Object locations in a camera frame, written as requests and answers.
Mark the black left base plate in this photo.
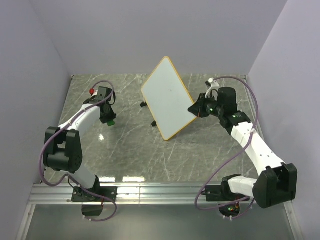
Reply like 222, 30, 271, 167
71, 186, 118, 203

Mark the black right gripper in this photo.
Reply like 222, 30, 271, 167
188, 92, 224, 118

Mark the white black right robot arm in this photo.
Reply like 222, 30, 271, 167
188, 87, 298, 209

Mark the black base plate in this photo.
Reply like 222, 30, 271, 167
71, 186, 118, 203
201, 185, 250, 202

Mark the aluminium mounting rail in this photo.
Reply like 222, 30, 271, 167
27, 182, 293, 206

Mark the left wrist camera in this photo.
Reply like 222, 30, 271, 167
89, 86, 113, 102

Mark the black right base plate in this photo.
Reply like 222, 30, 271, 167
201, 185, 250, 202

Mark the green whiteboard eraser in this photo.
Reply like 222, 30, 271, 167
107, 120, 115, 127

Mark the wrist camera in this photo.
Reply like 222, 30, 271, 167
89, 86, 113, 102
205, 78, 237, 107

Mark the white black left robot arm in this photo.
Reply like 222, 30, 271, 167
40, 86, 117, 201

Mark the yellow framed whiteboard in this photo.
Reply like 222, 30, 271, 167
141, 56, 196, 141

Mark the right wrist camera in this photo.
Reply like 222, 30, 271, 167
205, 78, 237, 107

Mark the metal wire board stand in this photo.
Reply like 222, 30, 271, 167
140, 100, 158, 127

